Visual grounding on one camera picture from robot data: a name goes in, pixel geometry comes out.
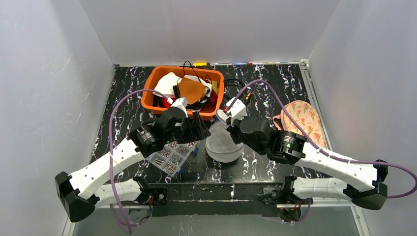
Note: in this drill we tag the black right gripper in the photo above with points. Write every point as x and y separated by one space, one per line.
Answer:
232 131

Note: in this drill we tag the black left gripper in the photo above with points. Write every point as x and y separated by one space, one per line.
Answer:
194 127

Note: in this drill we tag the peach print mesh laundry bag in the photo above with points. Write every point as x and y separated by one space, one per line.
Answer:
306 117

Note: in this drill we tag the white bra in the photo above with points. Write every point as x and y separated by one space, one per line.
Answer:
166 83

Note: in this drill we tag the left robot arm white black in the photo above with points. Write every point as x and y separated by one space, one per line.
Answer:
82 191

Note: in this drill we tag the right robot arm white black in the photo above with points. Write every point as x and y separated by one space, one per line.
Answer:
360 184

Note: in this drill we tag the dark red bra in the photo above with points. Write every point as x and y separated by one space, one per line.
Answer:
210 98

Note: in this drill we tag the bright red bra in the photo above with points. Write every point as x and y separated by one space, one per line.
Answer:
166 103

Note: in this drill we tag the clear plastic screw organizer box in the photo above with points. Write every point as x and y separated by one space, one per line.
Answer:
170 160

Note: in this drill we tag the orange plastic basin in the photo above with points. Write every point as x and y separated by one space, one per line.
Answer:
190 90

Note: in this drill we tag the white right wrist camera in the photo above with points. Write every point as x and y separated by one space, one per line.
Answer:
236 111

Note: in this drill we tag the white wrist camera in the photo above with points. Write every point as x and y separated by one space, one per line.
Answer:
236 111
180 104

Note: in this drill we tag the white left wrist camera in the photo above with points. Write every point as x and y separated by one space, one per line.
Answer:
180 104

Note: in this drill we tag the yellow marker at wall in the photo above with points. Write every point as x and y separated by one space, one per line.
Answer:
197 64

